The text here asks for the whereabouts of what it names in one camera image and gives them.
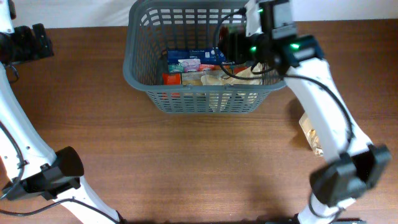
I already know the blue food box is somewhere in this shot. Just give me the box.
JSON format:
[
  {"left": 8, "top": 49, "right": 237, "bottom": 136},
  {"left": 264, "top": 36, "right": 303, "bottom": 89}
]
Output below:
[{"left": 167, "top": 49, "right": 236, "bottom": 73}]

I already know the beige paper pouch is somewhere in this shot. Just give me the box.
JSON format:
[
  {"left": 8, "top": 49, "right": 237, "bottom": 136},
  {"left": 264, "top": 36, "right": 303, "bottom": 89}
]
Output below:
[{"left": 200, "top": 66, "right": 264, "bottom": 110}]

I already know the orange pasta packet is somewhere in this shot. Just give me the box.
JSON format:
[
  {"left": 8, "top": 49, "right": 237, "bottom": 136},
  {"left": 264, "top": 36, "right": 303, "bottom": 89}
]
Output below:
[{"left": 162, "top": 67, "right": 249, "bottom": 86}]

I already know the grey plastic basket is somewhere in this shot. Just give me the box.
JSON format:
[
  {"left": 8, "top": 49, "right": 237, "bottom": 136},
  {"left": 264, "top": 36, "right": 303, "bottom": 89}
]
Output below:
[{"left": 123, "top": 0, "right": 286, "bottom": 114}]

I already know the mushroom snack pouch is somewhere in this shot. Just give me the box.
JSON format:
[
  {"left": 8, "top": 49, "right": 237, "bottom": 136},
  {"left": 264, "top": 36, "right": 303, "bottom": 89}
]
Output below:
[{"left": 299, "top": 113, "right": 323, "bottom": 157}]

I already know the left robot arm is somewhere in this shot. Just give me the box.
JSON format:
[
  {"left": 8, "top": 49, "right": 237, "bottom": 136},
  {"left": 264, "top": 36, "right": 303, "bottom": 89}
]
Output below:
[{"left": 1, "top": 1, "right": 125, "bottom": 223}]

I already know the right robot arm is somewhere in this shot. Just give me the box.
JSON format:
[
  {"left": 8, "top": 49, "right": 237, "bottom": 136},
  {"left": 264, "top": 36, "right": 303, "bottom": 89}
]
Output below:
[{"left": 213, "top": 1, "right": 392, "bottom": 223}]

